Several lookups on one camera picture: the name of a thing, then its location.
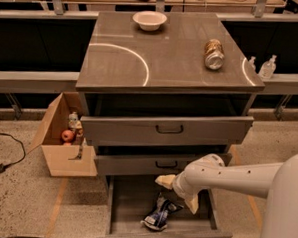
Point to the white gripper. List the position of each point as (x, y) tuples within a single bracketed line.
[(181, 187)]

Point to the blue chip bag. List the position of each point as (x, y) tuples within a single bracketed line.
[(156, 219)]

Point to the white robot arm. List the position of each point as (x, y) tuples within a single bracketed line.
[(277, 183)]

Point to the grey middle drawer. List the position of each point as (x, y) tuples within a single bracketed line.
[(143, 164)]

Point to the grey drawer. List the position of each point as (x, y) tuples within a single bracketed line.
[(132, 197), (143, 164), (165, 131)]

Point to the grey bottom drawer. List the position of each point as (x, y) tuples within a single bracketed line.
[(132, 197)]

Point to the grey top drawer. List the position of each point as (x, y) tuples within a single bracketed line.
[(165, 131)]

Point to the grey drawer cabinet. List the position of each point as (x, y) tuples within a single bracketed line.
[(128, 72)]

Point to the cardboard box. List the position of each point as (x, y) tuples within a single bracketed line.
[(65, 160)]

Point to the red apple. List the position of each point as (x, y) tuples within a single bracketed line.
[(67, 136)]

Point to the lying glass jar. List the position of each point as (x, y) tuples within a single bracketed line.
[(214, 54)]

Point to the small clear pump bottle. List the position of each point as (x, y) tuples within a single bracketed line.
[(252, 62)]

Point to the clear sanitizer bottle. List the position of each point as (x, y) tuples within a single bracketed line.
[(268, 68)]

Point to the white bowl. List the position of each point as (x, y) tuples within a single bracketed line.
[(149, 20)]

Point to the grey metal rail shelf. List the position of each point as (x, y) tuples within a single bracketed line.
[(37, 82)]

